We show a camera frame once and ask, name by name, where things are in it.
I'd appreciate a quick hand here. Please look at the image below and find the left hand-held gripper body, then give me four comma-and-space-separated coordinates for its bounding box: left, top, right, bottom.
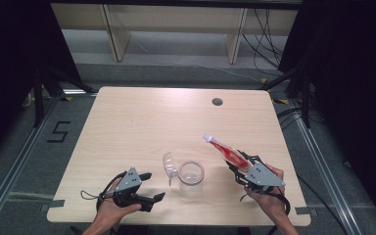
112, 166, 155, 212

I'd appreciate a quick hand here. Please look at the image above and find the person's left hand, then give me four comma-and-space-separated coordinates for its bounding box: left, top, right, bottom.
92, 178, 143, 231

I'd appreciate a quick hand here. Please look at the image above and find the aluminium floor rail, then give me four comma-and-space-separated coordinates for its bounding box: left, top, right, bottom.
0, 94, 61, 229
290, 99, 360, 235

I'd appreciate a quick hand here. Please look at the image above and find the person's right hand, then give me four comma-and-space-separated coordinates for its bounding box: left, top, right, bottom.
245, 164, 291, 226

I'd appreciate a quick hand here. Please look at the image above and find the black floor cable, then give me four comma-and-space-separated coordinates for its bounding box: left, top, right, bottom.
295, 174, 351, 235

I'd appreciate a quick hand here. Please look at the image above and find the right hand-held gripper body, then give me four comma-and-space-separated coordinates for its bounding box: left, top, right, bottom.
241, 162, 286, 195

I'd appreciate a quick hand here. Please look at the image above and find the thin dark lanyard loop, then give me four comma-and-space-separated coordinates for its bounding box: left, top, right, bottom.
79, 190, 101, 201

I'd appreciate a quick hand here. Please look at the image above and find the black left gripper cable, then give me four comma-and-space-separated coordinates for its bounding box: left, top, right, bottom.
96, 170, 128, 213

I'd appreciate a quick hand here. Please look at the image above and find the bundle of black cables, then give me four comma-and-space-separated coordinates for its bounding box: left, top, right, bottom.
241, 8, 285, 77

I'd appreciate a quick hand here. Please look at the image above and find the red and white spout pouch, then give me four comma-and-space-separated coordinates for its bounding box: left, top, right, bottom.
203, 133, 253, 171

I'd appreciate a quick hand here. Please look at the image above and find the clear jar with beige handle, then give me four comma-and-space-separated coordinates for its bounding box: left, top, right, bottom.
162, 151, 207, 198

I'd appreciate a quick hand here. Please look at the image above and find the black curtain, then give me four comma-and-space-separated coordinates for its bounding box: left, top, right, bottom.
0, 0, 83, 165
278, 0, 376, 226

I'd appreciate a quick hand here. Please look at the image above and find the light wooden shelf unit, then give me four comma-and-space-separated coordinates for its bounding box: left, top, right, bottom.
50, 3, 300, 65

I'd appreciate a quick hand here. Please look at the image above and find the black right gripper wrist cable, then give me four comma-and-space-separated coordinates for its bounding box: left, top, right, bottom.
266, 192, 292, 235

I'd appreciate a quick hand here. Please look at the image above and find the black metal stand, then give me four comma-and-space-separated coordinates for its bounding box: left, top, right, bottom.
32, 65, 96, 128
258, 65, 311, 129

